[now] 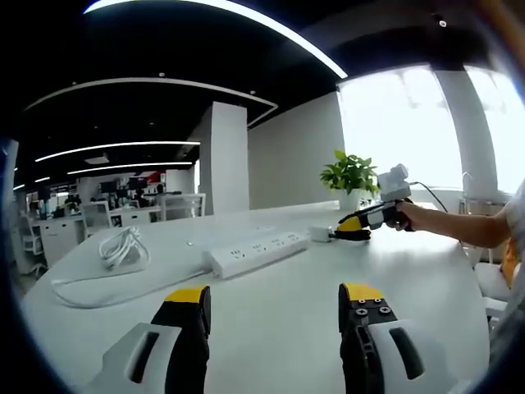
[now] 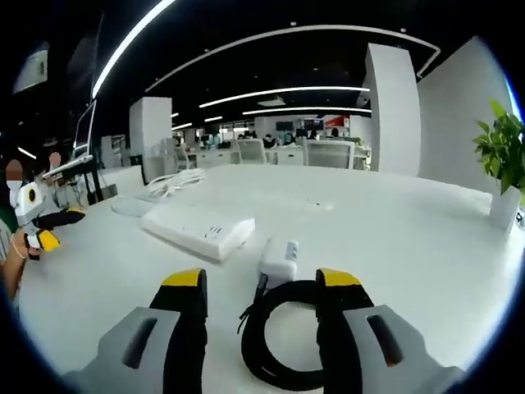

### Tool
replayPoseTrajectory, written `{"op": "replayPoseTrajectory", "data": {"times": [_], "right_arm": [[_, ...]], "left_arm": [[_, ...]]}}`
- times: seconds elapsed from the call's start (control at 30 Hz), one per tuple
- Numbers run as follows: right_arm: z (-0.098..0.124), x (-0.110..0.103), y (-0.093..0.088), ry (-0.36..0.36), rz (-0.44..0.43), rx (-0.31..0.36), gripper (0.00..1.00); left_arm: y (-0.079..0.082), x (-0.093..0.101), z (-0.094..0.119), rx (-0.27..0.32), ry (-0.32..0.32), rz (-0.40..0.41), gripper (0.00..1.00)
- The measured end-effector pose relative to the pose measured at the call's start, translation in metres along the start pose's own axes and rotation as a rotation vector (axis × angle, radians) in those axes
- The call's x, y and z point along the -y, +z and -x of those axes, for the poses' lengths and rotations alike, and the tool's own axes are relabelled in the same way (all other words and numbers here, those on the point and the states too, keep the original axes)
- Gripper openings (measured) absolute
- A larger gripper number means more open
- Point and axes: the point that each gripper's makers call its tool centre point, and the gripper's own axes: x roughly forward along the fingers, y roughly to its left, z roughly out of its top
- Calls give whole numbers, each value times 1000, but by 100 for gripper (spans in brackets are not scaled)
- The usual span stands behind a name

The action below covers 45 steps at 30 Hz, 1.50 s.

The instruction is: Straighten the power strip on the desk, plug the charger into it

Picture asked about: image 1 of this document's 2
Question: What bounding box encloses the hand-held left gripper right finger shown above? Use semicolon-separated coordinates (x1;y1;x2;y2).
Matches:
338;282;459;394

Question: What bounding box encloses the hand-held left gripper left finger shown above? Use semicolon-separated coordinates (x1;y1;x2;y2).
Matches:
84;286;212;394

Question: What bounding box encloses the white charger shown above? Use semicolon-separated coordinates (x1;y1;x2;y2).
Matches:
308;225;335;244

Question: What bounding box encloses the white power strip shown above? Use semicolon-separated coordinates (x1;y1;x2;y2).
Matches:
201;229;310;281

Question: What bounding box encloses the white desk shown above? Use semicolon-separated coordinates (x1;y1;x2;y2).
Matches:
20;199;491;394

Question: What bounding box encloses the long ceiling light strip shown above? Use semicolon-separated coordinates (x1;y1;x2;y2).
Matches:
83;0;349;79

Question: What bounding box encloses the person's right hand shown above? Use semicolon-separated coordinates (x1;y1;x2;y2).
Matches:
393;198;426;234

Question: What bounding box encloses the potted green plant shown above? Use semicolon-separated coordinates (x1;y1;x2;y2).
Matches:
319;149;381;211

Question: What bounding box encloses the person's grey shirt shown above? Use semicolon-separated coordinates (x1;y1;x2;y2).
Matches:
490;190;525;354

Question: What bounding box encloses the white office workstation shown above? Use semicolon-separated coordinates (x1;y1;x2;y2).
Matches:
39;215;87;264

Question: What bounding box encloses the white square pillar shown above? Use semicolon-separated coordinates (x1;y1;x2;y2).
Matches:
199;101;250;215

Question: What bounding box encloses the white mesh chair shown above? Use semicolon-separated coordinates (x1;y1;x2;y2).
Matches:
157;192;206;222
81;203;112;238

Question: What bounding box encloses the white office chair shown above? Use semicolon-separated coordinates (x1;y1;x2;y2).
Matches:
18;215;47;277

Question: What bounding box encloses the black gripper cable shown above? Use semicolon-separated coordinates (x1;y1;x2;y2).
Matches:
411;180;449;213

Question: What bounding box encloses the white power strip cable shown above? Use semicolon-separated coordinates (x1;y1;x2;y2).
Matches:
51;262;214;309

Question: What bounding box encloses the coiled white cable bundle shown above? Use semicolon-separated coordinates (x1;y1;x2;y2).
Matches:
97;225;152;273

